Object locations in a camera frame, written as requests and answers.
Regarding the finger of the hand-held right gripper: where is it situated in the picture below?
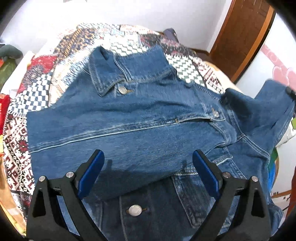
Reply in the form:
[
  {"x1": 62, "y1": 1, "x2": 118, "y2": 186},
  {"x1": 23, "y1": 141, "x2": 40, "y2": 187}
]
[{"x1": 285, "y1": 86, "x2": 296, "y2": 100}]

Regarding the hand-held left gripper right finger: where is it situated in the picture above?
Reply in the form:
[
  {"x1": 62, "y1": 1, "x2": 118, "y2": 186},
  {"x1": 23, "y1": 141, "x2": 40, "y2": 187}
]
[{"x1": 192, "y1": 149, "x2": 271, "y2": 241}]

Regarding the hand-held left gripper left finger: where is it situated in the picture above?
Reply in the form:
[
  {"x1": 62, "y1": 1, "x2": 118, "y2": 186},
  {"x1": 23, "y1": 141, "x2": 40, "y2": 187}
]
[{"x1": 26, "y1": 149, "x2": 105, "y2": 241}]

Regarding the blue denim jacket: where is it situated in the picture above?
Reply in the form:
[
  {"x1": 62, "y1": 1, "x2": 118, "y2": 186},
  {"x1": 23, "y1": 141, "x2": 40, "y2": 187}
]
[{"x1": 26, "y1": 45, "x2": 296, "y2": 241}]

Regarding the green plastic item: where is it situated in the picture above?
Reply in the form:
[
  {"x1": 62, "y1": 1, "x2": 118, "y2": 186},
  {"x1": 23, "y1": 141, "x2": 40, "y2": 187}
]
[{"x1": 269, "y1": 148, "x2": 279, "y2": 168}]

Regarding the brown wooden door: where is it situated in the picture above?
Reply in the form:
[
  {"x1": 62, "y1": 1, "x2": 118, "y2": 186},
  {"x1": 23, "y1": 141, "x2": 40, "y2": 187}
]
[{"x1": 209, "y1": 0, "x2": 277, "y2": 83}]

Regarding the patchwork printed blanket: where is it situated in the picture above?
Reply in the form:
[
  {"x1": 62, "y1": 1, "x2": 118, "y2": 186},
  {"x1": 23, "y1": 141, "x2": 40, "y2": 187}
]
[{"x1": 2, "y1": 22, "x2": 243, "y2": 204}]

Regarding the red yellow printed cloth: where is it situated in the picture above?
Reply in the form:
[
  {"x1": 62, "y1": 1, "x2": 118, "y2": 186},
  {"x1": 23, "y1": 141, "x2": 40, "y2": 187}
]
[{"x1": 0, "y1": 94, "x2": 11, "y2": 135}]

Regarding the white cloth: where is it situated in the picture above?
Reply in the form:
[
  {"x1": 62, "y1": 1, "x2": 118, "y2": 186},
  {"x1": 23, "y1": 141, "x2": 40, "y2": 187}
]
[{"x1": 1, "y1": 51, "x2": 36, "y2": 94}]

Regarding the green cloth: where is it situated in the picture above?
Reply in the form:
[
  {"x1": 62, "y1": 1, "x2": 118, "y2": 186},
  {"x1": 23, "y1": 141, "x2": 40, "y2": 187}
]
[{"x1": 0, "y1": 58, "x2": 18, "y2": 87}]

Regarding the dark blue bag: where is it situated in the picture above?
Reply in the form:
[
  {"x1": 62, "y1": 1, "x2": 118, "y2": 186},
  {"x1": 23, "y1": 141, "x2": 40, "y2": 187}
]
[{"x1": 163, "y1": 28, "x2": 180, "y2": 43}]

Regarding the dark green plush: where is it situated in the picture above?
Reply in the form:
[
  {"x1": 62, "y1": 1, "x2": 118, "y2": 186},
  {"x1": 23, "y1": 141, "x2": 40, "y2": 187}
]
[{"x1": 0, "y1": 44, "x2": 23, "y2": 59}]

